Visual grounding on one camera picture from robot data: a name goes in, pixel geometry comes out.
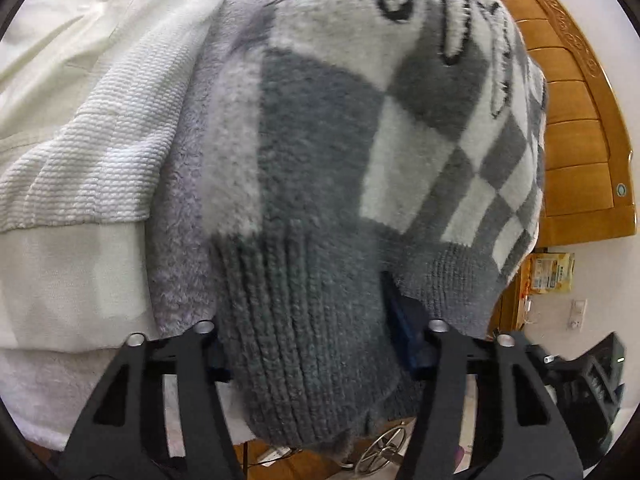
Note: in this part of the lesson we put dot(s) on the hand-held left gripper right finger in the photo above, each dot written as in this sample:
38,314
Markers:
405,325

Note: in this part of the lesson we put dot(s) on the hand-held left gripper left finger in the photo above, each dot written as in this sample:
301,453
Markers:
200,355

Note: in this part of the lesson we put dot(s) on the grey white checkered cardigan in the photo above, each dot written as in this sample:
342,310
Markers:
310,185

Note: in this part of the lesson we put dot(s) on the yellow packet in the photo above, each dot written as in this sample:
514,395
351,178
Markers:
552,271

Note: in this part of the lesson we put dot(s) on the chrome spoked wheel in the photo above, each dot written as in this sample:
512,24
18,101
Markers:
385,447

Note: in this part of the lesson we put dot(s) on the lavender fleece garment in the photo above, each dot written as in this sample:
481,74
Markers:
180,210

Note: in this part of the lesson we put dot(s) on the white ribbed garment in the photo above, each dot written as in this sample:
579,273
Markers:
100,135

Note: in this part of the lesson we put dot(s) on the wooden bed headboard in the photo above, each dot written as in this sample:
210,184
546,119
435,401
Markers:
575,110

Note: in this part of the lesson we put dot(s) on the white wall socket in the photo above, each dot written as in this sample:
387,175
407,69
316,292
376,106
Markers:
578,315

